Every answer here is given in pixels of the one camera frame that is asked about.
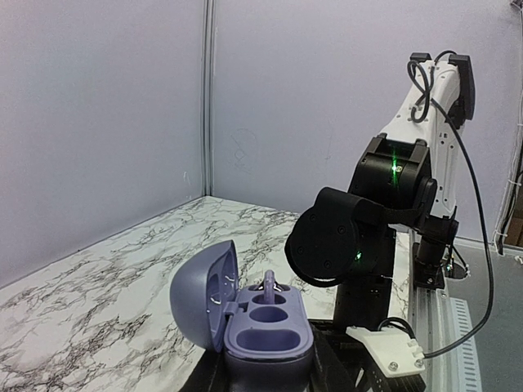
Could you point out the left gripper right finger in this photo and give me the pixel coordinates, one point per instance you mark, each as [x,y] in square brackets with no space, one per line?
[340,363]

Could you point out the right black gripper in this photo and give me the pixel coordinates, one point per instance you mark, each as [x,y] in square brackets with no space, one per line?
[347,240]

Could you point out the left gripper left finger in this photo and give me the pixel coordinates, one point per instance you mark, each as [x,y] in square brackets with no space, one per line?
[209,374]

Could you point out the blue earbud charging case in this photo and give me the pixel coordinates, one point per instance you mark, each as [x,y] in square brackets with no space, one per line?
[266,347]

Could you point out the purple clip earbud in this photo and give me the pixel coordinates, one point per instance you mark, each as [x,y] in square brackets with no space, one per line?
[269,291]

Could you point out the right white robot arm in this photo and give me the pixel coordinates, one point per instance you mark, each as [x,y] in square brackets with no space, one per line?
[441,99]

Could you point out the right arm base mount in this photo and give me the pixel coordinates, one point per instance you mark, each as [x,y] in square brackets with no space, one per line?
[432,263]

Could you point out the aluminium front rail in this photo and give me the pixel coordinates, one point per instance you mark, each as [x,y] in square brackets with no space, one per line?
[438,319]

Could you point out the right aluminium corner post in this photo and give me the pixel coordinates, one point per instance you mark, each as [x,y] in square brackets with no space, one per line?
[206,96]

